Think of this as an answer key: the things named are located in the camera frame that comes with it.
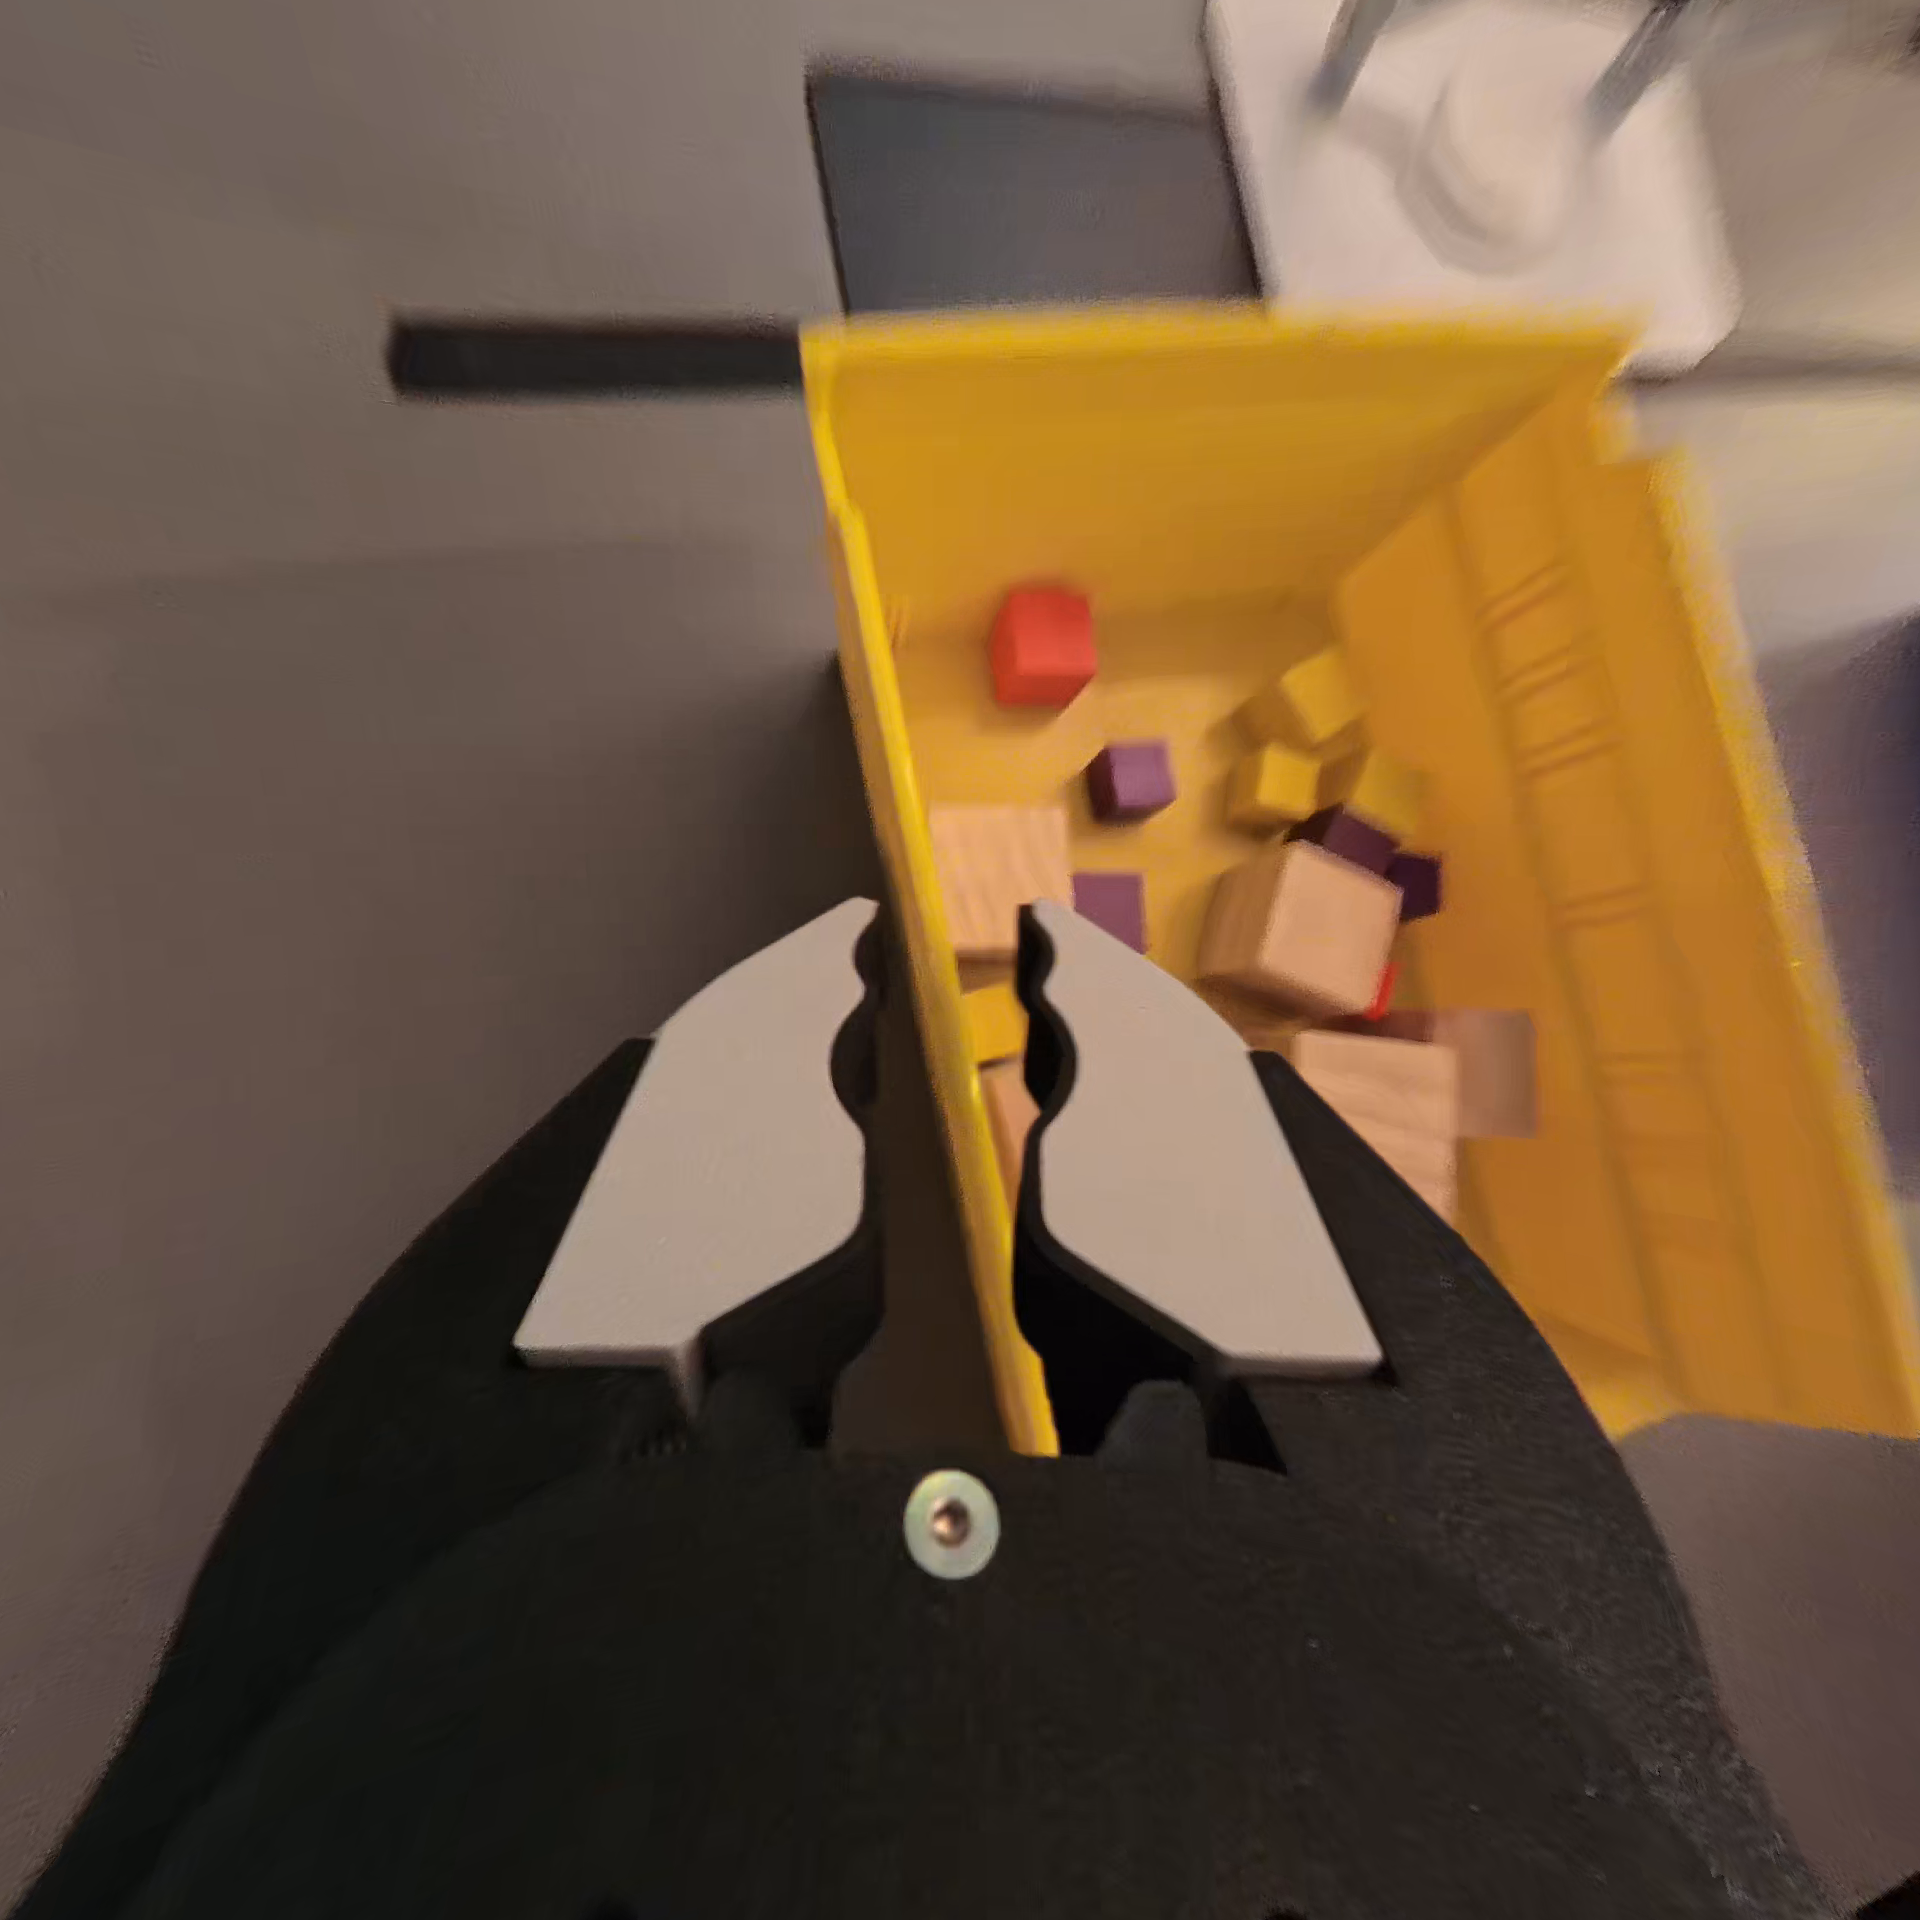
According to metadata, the yellow plastic box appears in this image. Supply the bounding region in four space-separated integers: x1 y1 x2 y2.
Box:
799 299 1920 1460

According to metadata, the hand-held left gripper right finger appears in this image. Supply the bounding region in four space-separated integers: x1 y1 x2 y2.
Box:
1018 895 1385 1448

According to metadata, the white stand base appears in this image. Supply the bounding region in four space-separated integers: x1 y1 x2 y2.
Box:
1201 0 1749 376

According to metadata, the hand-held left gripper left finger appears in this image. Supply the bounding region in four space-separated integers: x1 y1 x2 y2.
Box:
515 895 890 1443

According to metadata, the pile of wooden cubes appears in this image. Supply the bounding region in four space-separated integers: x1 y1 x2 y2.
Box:
928 583 1539 1224

